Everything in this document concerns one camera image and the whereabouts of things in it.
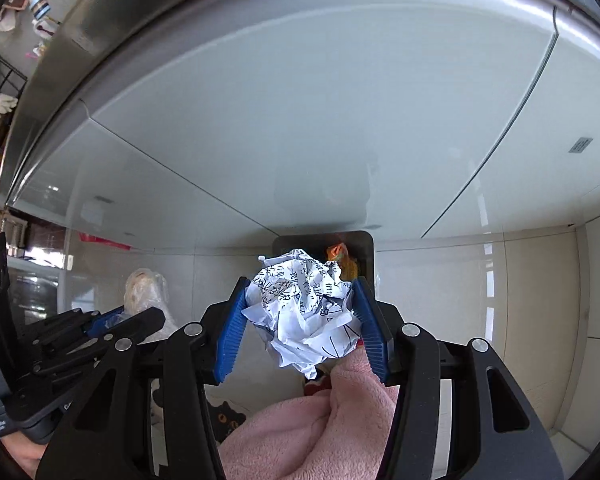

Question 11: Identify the slipper with red bow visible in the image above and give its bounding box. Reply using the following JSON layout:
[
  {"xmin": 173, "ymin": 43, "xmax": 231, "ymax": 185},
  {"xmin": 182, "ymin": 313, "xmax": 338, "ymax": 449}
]
[{"xmin": 304, "ymin": 375, "xmax": 332, "ymax": 397}]

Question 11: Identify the pink fleece clothing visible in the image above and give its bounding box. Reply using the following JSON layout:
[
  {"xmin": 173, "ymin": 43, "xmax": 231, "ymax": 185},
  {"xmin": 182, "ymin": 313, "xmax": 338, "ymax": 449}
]
[{"xmin": 219, "ymin": 347, "xmax": 401, "ymax": 480}]

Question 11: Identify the cat print floor mat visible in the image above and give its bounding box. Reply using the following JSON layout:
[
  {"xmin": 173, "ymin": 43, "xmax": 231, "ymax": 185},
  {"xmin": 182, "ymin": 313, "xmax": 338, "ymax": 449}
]
[{"xmin": 152, "ymin": 377, "xmax": 246, "ymax": 442}]

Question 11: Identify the printed paper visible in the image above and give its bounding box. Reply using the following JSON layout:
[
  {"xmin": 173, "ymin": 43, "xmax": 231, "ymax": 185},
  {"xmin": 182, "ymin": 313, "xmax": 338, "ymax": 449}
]
[{"xmin": 244, "ymin": 248, "xmax": 362, "ymax": 381}]

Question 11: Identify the brown pink hand towel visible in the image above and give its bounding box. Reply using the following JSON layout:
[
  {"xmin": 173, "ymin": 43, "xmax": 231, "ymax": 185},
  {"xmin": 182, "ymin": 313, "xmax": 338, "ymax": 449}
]
[{"xmin": 0, "ymin": 0, "xmax": 31, "ymax": 33}]

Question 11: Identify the black waste bin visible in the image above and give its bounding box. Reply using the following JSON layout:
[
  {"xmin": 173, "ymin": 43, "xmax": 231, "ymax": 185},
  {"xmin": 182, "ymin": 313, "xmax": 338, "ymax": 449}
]
[{"xmin": 271, "ymin": 230, "xmax": 377, "ymax": 306}]

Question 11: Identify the translucent plastic bag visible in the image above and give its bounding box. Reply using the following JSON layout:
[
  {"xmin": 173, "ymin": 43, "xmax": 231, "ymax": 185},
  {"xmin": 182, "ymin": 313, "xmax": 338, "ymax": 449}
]
[{"xmin": 124, "ymin": 268, "xmax": 170, "ymax": 331}]

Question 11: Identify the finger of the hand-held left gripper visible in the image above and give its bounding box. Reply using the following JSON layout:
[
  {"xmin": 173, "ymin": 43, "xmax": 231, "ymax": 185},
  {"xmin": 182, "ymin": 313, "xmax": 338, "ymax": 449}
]
[
  {"xmin": 30, "ymin": 306, "xmax": 167, "ymax": 377},
  {"xmin": 22, "ymin": 309, "xmax": 127, "ymax": 356}
]

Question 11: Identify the person's left hand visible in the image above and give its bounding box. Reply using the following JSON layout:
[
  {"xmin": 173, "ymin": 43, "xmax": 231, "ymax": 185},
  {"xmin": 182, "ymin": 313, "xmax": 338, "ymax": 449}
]
[{"xmin": 0, "ymin": 430, "xmax": 48, "ymax": 478}]

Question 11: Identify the black shelf rack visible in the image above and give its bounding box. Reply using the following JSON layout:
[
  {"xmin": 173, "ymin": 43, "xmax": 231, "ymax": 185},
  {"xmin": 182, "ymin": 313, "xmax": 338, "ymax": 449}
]
[{"xmin": 0, "ymin": 45, "xmax": 28, "ymax": 181}]

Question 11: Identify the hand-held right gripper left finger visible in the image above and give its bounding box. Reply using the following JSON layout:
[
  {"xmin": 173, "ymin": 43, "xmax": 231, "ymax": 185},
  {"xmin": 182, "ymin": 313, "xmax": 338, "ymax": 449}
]
[{"xmin": 35, "ymin": 276, "xmax": 253, "ymax": 480}]

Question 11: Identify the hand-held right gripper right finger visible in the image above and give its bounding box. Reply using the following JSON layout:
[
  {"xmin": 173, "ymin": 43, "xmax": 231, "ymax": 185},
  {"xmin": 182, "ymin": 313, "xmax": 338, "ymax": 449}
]
[{"xmin": 352, "ymin": 277, "xmax": 566, "ymax": 480}]

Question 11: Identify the red strip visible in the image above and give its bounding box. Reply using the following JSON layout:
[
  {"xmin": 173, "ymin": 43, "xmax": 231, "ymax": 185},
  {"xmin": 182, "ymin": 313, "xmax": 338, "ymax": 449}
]
[{"xmin": 79, "ymin": 231, "xmax": 132, "ymax": 251}]

